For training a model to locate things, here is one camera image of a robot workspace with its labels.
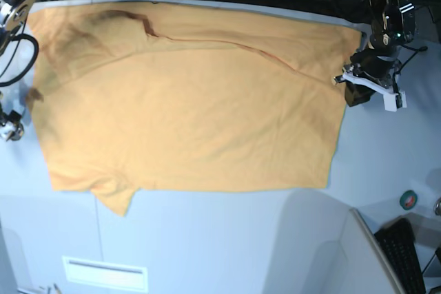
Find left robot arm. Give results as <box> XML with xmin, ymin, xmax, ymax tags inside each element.
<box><xmin>335</xmin><ymin>0</ymin><xmax>416</xmax><ymax>112</ymax></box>

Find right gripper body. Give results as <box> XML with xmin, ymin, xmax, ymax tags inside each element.
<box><xmin>1</xmin><ymin>111</ymin><xmax>24</xmax><ymax>141</ymax></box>

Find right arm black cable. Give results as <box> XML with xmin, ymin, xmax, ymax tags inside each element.
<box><xmin>0</xmin><ymin>33</ymin><xmax>40</xmax><ymax>88</ymax></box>

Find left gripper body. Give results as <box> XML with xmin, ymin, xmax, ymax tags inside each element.
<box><xmin>350</xmin><ymin>48</ymin><xmax>399</xmax><ymax>88</ymax></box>

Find yellow t-shirt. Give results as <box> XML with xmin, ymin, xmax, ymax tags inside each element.
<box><xmin>27</xmin><ymin>2</ymin><xmax>360</xmax><ymax>216</ymax></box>

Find green tape roll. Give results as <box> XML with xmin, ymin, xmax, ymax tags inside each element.
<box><xmin>399</xmin><ymin>190</ymin><xmax>418</xmax><ymax>211</ymax></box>

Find black keyboard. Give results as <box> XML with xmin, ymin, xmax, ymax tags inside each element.
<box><xmin>374</xmin><ymin>218</ymin><xmax>426</xmax><ymax>294</ymax></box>

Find white label on table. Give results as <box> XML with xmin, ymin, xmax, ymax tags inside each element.
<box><xmin>62</xmin><ymin>256</ymin><xmax>149</xmax><ymax>293</ymax></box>

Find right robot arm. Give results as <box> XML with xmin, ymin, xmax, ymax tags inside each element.
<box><xmin>1</xmin><ymin>0</ymin><xmax>39</xmax><ymax>141</ymax></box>

